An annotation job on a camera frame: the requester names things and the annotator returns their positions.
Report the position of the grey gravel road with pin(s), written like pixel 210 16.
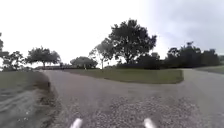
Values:
pixel 116 100

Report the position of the row of dark bushes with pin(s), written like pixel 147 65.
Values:
pixel 190 56

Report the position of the low dome-shaped tree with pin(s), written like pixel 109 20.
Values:
pixel 83 61

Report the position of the group of trees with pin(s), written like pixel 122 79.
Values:
pixel 11 60

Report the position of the robot's own part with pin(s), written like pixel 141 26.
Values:
pixel 148 123
pixel 76 123

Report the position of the grass verge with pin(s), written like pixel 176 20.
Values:
pixel 215 69

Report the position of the grass field with dirt edge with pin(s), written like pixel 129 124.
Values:
pixel 20 79

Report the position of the thin sparse tree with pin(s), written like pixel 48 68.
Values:
pixel 100 53

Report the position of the large dark tree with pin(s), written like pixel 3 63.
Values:
pixel 131 40

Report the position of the wide-crowned tree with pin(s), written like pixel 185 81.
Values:
pixel 42 55

